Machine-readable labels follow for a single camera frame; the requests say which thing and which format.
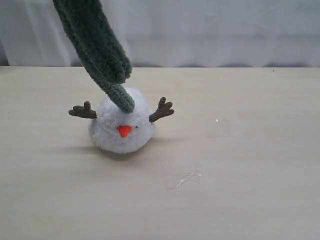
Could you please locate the clear tape patch near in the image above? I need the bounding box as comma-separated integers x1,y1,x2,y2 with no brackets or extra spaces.
161,163,203,190

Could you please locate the white curtain backdrop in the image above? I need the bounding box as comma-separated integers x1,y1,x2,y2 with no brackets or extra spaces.
0,0,320,67

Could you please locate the white plush snowman toy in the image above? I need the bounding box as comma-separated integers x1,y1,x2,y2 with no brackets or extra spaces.
68,87,175,154

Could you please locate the green knitted scarf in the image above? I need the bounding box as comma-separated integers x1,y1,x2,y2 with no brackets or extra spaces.
53,0,135,114

